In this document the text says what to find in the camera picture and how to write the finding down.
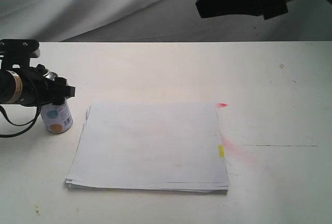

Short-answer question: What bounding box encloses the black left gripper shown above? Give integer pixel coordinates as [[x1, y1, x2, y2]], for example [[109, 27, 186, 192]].
[[1, 68, 76, 106]]

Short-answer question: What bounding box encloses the white dotted spray paint can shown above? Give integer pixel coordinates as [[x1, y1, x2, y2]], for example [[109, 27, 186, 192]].
[[36, 64, 73, 134]]

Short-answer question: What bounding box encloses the white backdrop cloth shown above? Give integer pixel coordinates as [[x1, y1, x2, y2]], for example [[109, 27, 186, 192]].
[[1, 0, 331, 42]]

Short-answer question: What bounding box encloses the white paper stack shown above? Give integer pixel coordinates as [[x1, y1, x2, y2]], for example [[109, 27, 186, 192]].
[[66, 102, 229, 192]]

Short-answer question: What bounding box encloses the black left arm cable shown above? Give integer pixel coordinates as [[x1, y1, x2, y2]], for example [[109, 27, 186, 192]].
[[0, 73, 45, 138]]

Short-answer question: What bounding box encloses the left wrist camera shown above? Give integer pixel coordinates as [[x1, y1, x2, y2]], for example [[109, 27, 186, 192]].
[[1, 39, 40, 69]]

